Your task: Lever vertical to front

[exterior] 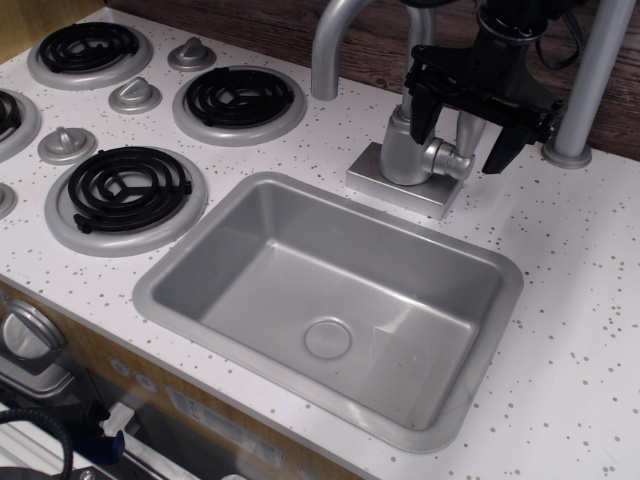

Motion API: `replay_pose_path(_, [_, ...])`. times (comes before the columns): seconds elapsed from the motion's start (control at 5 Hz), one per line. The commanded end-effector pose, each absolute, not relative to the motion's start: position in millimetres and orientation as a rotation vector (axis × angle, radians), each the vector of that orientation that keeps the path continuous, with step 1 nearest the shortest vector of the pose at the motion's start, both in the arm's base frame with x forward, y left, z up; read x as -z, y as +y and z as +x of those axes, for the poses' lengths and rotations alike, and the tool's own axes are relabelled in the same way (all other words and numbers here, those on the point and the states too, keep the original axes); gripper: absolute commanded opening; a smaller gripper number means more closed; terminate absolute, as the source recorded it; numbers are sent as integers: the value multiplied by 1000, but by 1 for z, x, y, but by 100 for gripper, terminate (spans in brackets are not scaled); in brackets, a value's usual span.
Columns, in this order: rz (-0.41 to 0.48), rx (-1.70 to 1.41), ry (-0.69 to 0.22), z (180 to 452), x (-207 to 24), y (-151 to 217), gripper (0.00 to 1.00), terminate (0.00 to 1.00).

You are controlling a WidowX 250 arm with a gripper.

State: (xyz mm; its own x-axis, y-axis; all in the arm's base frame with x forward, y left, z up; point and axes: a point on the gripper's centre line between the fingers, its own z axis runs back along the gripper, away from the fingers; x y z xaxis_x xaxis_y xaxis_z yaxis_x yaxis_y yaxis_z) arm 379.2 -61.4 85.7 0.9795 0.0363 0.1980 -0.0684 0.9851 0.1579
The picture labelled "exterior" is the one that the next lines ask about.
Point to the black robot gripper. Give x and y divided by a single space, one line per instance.
489 79

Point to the silver faucet lever handle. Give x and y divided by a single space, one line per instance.
455 160

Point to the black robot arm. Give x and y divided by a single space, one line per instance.
524 14

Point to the grey vertical support pole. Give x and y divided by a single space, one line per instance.
568 148

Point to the grey rectangular sink basin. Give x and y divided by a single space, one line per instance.
387 325

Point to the back right stove burner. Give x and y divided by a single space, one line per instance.
238 106

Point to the stove burner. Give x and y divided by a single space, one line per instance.
20 123
125 201
238 106
87 56

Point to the top silver stove knob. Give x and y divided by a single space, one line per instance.
191 56

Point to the middle silver stove knob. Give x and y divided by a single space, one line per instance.
135 97

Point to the front right stove burner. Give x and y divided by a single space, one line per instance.
125 201

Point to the back left stove burner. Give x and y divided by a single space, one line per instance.
87 56

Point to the lower silver stove knob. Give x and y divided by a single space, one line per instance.
66 146

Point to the far left stove burner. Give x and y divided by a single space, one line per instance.
20 123

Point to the edge silver stove knob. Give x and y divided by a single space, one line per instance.
8 200

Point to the silver round oven dial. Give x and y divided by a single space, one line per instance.
29 338

